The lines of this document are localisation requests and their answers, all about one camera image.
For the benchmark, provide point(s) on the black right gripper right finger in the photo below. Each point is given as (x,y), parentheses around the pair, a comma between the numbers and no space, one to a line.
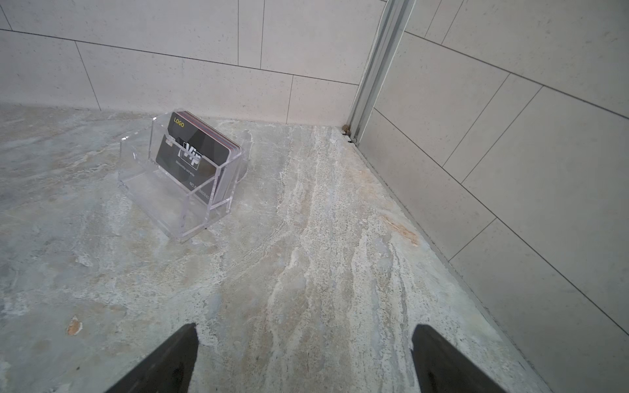
(441,367)

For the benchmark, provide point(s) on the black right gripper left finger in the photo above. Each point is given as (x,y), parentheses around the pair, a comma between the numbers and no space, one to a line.
(169,368)

